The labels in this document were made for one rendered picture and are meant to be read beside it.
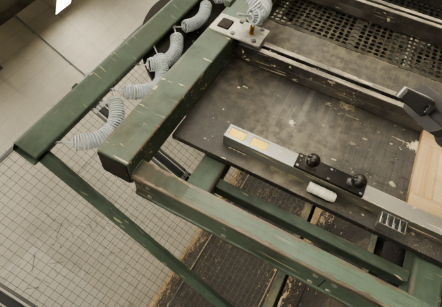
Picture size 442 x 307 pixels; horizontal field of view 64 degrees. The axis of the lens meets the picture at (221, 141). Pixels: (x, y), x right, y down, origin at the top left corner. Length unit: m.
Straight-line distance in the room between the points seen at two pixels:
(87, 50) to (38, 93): 1.02
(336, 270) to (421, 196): 0.37
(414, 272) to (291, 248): 0.35
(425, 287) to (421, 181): 0.29
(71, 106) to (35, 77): 4.37
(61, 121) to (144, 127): 0.54
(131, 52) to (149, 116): 0.71
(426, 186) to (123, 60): 1.25
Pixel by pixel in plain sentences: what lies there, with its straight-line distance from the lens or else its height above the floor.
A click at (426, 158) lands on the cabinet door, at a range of 1.24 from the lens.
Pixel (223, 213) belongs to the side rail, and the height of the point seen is 1.62.
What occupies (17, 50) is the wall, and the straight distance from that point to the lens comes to 6.01.
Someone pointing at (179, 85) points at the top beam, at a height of 1.91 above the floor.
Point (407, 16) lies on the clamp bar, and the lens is 1.67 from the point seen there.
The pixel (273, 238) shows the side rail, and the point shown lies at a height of 1.51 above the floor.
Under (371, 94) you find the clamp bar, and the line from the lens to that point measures 1.25.
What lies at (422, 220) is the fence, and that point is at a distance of 1.08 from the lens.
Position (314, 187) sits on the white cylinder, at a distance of 1.02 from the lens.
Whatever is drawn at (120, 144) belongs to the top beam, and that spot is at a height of 1.93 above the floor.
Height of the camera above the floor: 1.94
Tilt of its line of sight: 13 degrees down
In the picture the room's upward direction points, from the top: 48 degrees counter-clockwise
